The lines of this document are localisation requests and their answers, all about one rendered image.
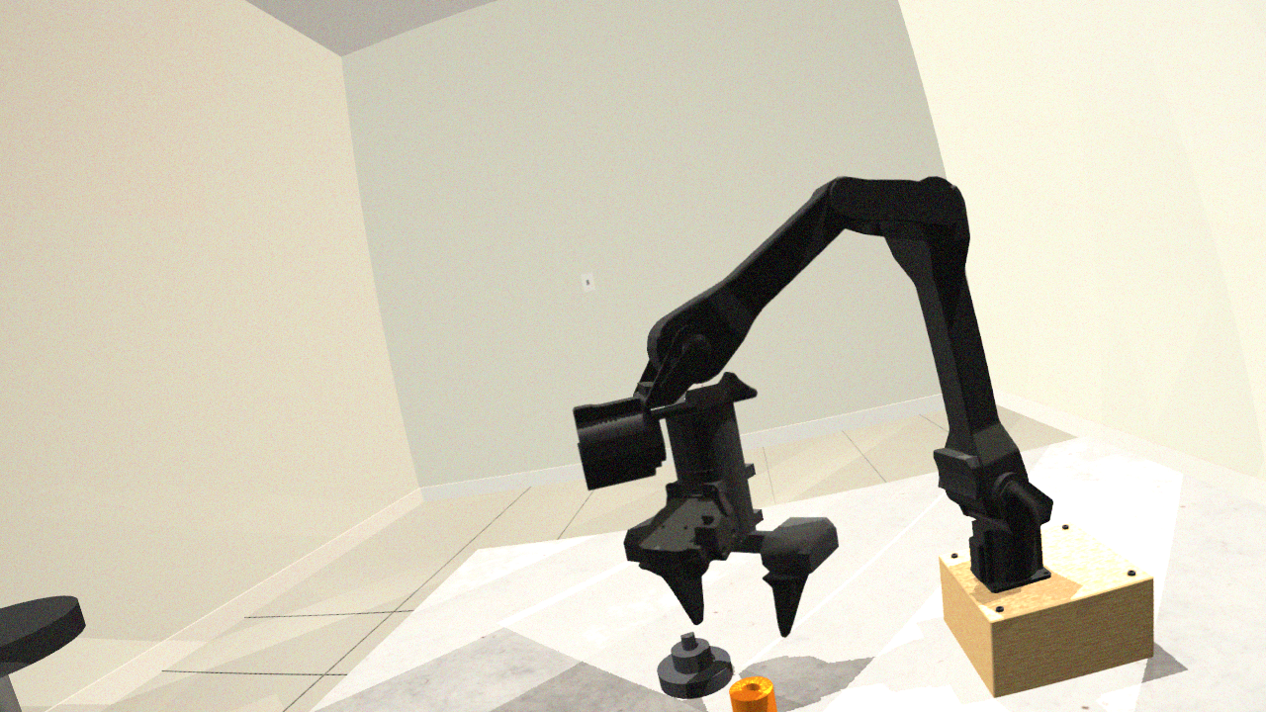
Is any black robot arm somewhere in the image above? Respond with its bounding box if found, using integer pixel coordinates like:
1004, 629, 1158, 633
573, 176, 1053, 593

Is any orange knob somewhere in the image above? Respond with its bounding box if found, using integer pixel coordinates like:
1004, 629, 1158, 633
729, 677, 777, 712

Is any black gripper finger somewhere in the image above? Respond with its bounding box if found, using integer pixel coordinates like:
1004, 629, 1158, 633
638, 563, 704, 625
763, 571, 809, 639

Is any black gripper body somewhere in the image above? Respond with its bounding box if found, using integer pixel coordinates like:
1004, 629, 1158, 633
623, 455, 839, 576

